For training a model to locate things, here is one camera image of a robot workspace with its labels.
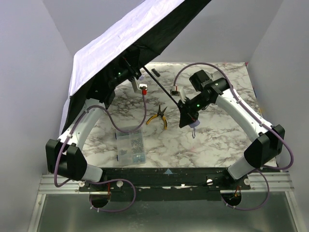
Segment lilac umbrella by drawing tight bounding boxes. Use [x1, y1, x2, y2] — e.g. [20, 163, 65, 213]
[59, 0, 209, 133]

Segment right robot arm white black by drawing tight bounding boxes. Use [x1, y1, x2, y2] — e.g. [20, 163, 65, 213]
[170, 70, 285, 182]

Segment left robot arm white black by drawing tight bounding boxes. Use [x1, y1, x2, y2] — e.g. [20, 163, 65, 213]
[45, 63, 147, 188]

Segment small black bar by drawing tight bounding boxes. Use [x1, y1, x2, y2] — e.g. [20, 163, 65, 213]
[151, 68, 161, 77]

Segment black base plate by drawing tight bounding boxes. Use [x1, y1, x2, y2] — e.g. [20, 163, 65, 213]
[79, 168, 251, 202]

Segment aluminium rail frame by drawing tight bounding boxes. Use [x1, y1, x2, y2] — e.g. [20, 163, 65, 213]
[26, 96, 84, 232]

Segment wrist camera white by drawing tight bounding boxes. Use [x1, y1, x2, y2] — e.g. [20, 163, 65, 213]
[170, 86, 187, 103]
[131, 77, 148, 95]

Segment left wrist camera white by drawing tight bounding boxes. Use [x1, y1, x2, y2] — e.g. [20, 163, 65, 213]
[131, 77, 148, 95]

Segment yellow black needle-nose pliers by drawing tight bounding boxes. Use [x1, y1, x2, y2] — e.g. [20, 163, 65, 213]
[146, 105, 168, 130]

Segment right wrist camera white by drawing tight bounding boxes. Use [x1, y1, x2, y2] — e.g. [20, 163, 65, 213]
[170, 86, 187, 103]

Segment clear plastic screw box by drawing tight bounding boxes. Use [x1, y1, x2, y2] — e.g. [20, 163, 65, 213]
[115, 127, 146, 167]

